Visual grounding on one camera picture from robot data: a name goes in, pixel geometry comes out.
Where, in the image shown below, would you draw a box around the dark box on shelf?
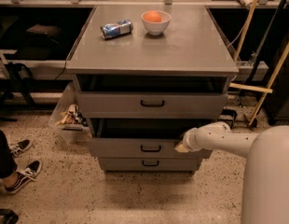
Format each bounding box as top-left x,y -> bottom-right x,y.
26,24 -> 61,37

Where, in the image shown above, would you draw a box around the person leg dark trousers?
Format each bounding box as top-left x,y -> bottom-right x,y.
0,130 -> 18,188

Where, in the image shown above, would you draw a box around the black white sneaker far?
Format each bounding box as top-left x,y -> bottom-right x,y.
9,139 -> 32,157

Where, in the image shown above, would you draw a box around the grey drawer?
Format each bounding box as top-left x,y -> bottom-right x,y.
89,119 -> 211,158
76,91 -> 227,119
98,158 -> 199,172

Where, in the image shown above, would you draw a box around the black white sneaker near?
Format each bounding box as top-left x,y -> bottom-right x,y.
5,161 -> 42,194

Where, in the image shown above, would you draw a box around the grey top drawer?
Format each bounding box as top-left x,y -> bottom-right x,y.
76,91 -> 227,119

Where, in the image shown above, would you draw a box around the black white sneaker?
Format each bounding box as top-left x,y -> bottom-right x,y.
5,161 -> 42,194
9,139 -> 32,157

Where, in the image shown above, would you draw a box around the black clamp on floor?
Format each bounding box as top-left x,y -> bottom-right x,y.
220,109 -> 238,128

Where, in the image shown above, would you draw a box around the grey bottom drawer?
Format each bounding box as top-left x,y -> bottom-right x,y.
98,158 -> 199,172

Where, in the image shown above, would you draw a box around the orange fruit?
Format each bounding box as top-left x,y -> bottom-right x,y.
143,10 -> 162,22

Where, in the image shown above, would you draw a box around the white ceramic bowl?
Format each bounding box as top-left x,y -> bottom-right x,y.
141,10 -> 172,35

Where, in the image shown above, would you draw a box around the clear plastic storage bin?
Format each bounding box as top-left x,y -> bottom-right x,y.
48,82 -> 91,143

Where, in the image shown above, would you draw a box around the crushed blue soda can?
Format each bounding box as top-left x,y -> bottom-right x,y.
101,20 -> 133,39

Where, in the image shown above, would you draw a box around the grey drawer cabinet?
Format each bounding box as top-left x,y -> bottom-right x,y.
67,5 -> 239,163

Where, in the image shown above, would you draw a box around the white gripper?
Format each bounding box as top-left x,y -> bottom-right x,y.
174,128 -> 201,153

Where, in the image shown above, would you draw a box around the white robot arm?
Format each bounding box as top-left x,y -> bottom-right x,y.
175,121 -> 289,224

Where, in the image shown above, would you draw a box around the wooden easel frame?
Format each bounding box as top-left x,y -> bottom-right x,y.
228,0 -> 289,128

